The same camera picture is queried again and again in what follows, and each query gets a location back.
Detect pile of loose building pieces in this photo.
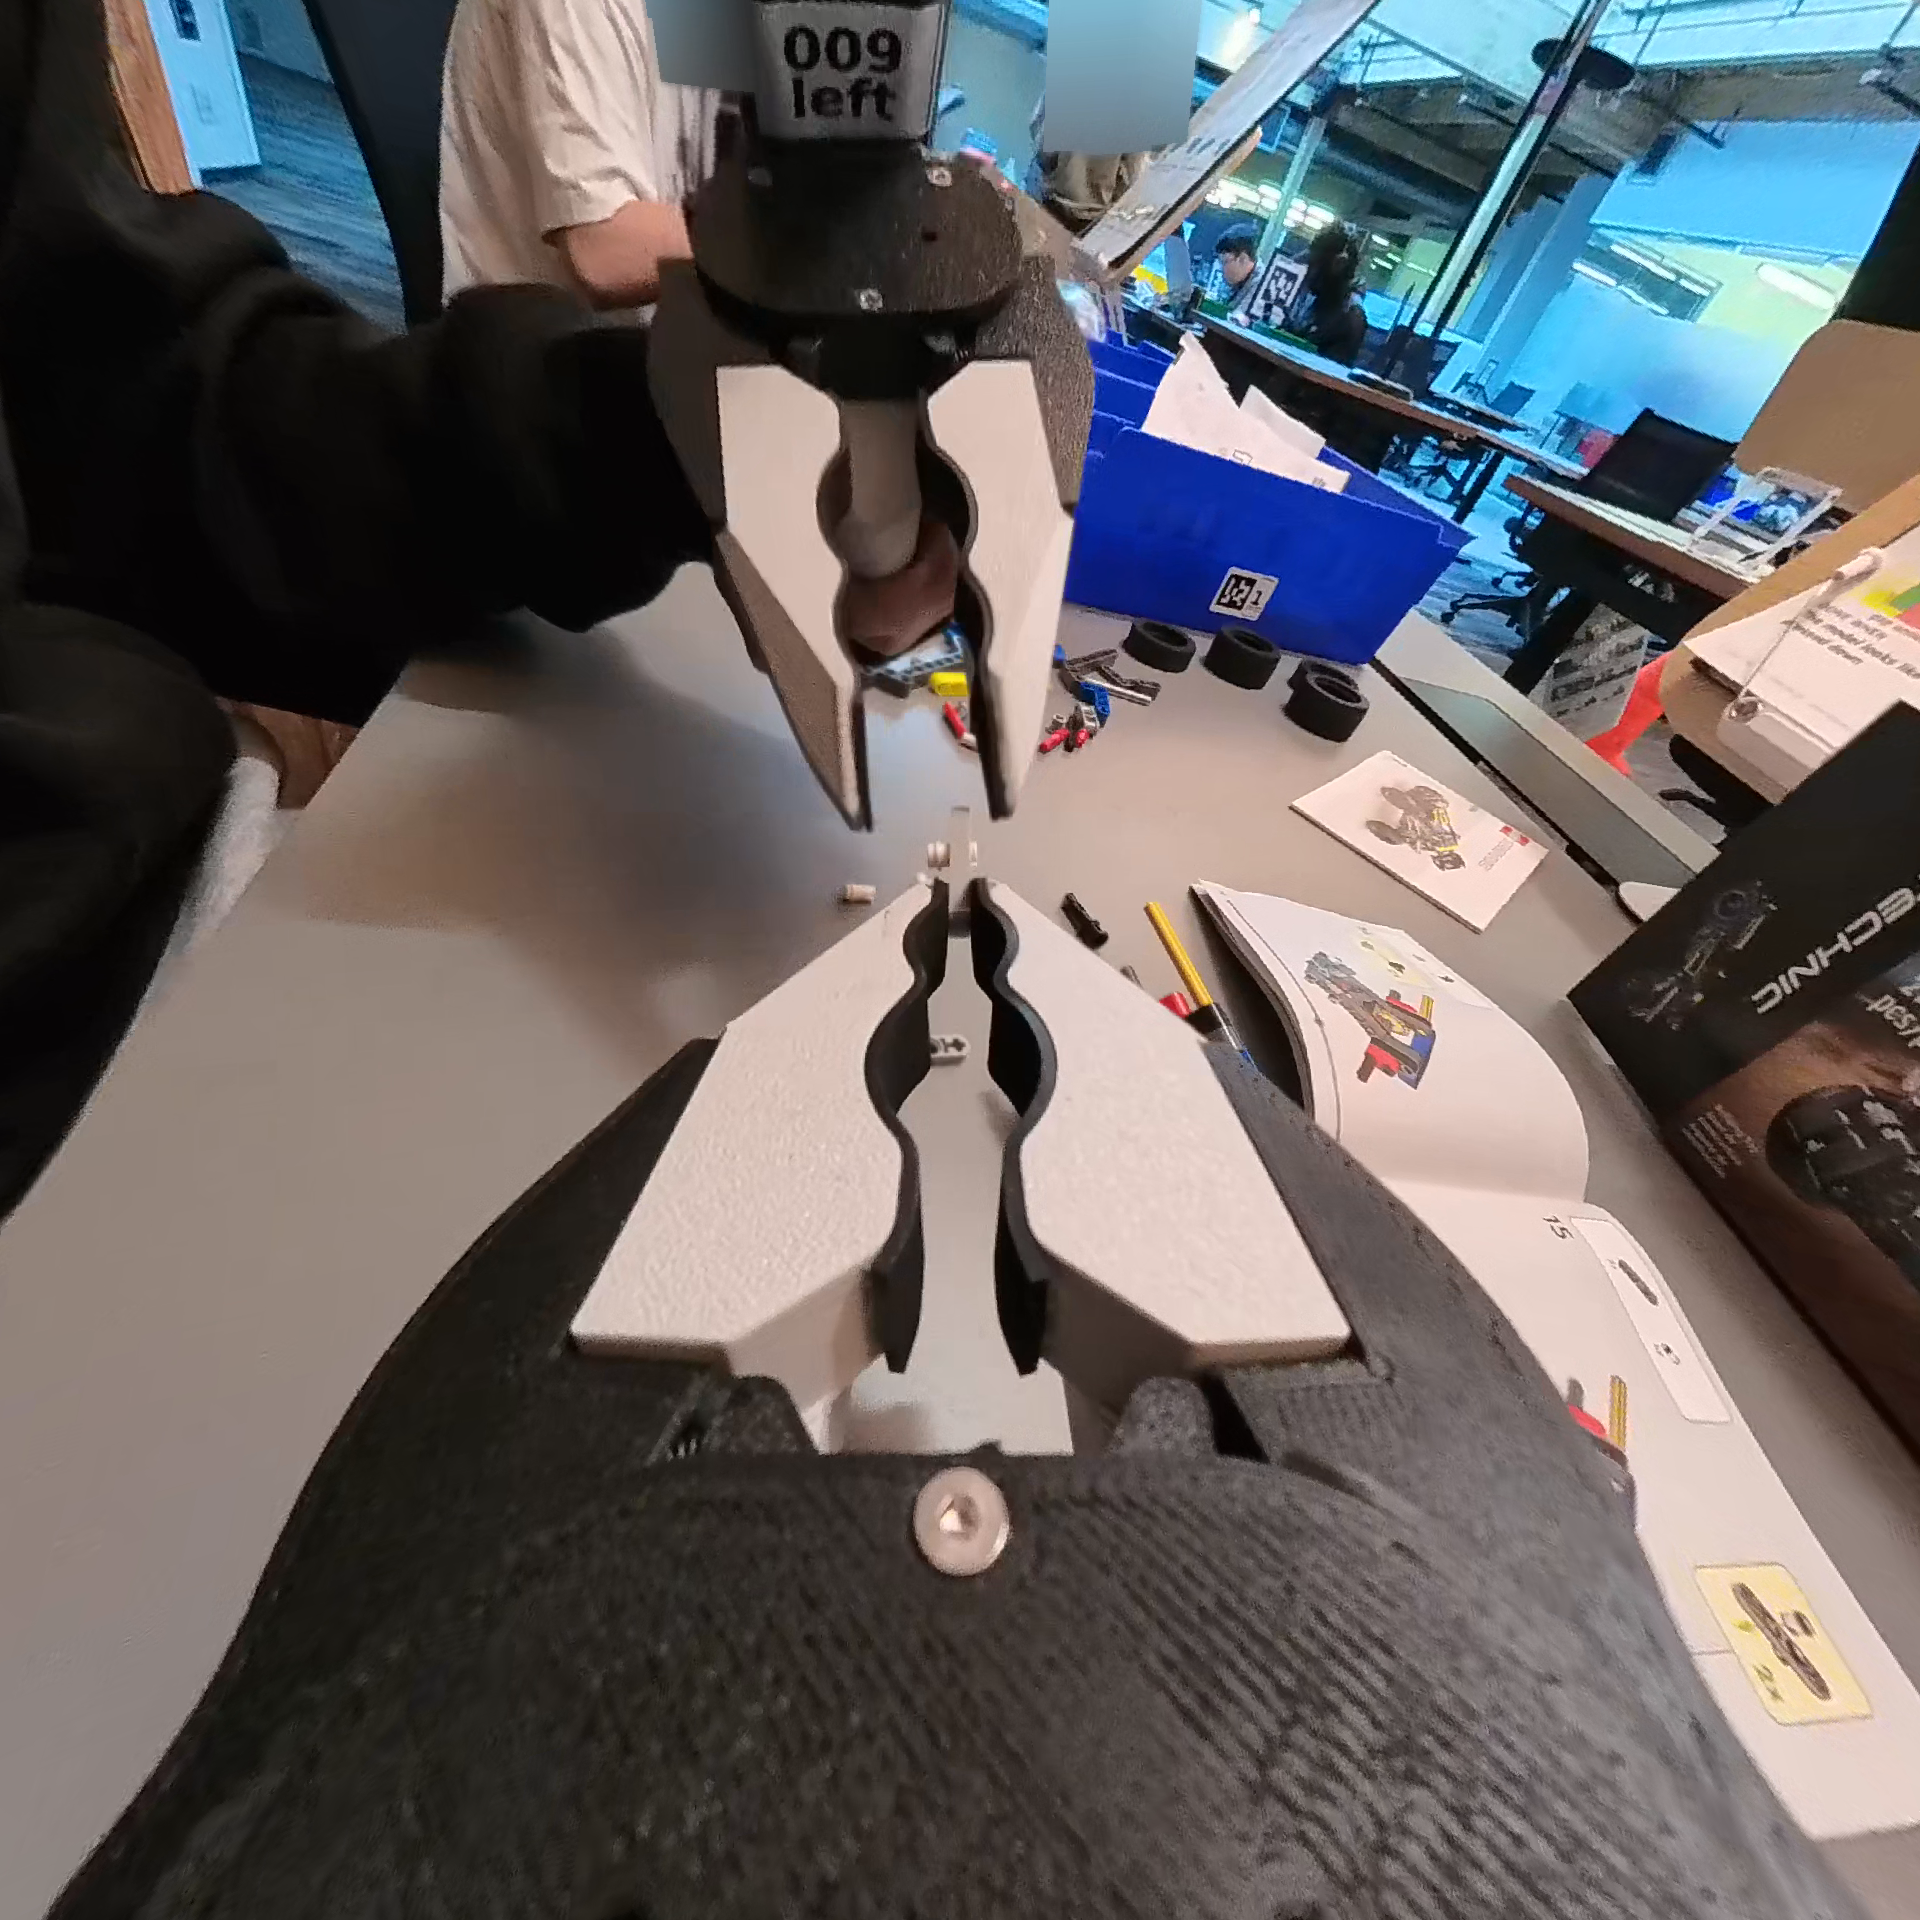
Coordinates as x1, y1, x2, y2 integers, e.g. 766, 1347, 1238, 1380
862, 625, 1161, 756

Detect small instruction booklet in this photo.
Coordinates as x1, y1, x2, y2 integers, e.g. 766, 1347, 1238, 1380
1289, 748, 1547, 938

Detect small clear display stand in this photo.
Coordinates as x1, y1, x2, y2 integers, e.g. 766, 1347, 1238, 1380
1696, 468, 1849, 572

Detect black laptop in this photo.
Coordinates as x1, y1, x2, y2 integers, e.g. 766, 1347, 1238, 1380
1574, 406, 1744, 518

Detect cardboard instruction board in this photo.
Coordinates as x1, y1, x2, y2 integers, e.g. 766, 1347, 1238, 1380
1657, 318, 1920, 803
1079, 0, 1385, 276

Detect blue storage bin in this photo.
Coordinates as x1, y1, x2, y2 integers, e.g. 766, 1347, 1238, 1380
1085, 334, 1190, 437

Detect partly built toy car chassis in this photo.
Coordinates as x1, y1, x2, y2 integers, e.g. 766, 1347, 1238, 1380
1116, 900, 1260, 1074

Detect open instruction book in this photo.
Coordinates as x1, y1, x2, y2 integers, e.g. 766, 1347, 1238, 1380
1190, 883, 1920, 1844

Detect toy car set box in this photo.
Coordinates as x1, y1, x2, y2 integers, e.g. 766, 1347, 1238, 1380
1565, 702, 1920, 1464

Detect person's left hand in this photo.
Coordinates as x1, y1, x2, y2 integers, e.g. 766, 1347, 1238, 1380
838, 511, 968, 667

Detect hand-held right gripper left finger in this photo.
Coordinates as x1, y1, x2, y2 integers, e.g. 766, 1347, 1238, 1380
570, 883, 954, 1451

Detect white paper sheets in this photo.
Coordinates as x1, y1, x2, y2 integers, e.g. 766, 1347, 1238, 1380
1133, 334, 1356, 494

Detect blue bin with white papers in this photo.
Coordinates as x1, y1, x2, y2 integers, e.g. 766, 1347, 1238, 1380
1075, 410, 1473, 667

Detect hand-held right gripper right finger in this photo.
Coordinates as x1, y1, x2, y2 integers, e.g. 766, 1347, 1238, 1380
972, 883, 1356, 1451

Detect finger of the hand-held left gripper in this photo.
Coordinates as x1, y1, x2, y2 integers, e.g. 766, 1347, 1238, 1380
714, 361, 878, 836
921, 361, 1079, 825

